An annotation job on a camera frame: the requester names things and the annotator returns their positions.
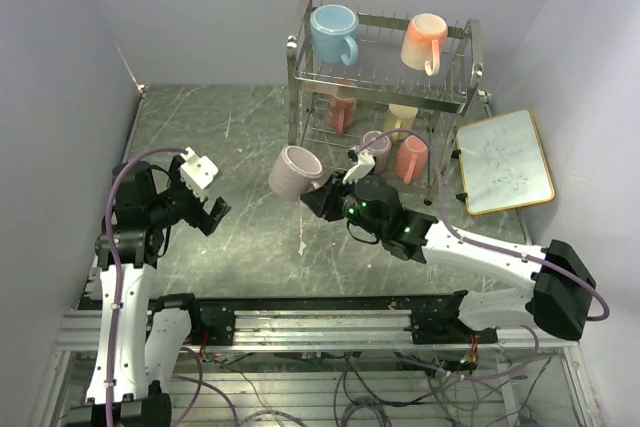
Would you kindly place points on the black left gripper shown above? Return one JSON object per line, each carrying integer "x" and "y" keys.
{"x": 197, "y": 216}

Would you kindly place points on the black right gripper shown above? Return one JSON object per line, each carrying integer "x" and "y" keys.
{"x": 317, "y": 198}

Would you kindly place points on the light purple mug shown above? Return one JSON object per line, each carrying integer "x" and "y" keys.
{"x": 296, "y": 171}

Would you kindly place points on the dark mauve mug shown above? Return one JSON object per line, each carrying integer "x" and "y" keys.
{"x": 380, "y": 149}

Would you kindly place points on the salmon pink mug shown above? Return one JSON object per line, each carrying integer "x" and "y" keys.
{"x": 411, "y": 159}

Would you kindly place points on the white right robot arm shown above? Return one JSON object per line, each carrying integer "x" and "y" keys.
{"x": 546, "y": 287}

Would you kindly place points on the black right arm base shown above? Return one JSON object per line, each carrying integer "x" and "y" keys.
{"x": 434, "y": 320}

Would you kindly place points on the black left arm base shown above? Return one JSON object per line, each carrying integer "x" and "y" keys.
{"x": 212, "y": 321}

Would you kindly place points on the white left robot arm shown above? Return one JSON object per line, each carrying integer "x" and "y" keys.
{"x": 138, "y": 344}

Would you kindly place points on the red mug in rack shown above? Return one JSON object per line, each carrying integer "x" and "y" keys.
{"x": 341, "y": 112}

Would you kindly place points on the metal two-tier dish rack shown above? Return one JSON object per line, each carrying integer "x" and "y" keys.
{"x": 378, "y": 79}

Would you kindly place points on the cream yellow mug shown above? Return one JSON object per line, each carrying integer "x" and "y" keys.
{"x": 399, "y": 117}

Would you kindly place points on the blue mug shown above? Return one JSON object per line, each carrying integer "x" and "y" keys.
{"x": 332, "y": 34}

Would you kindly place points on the orange white mug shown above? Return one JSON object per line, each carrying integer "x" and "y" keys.
{"x": 423, "y": 42}

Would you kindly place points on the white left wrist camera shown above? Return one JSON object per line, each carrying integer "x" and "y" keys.
{"x": 197, "y": 173}

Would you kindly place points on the aluminium mounting rail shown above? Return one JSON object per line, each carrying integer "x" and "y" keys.
{"x": 305, "y": 331}

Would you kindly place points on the whiteboard with yellow frame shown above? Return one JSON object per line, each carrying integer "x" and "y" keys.
{"x": 503, "y": 165}

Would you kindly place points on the wire shelf with cables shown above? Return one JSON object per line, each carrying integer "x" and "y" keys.
{"x": 375, "y": 389}

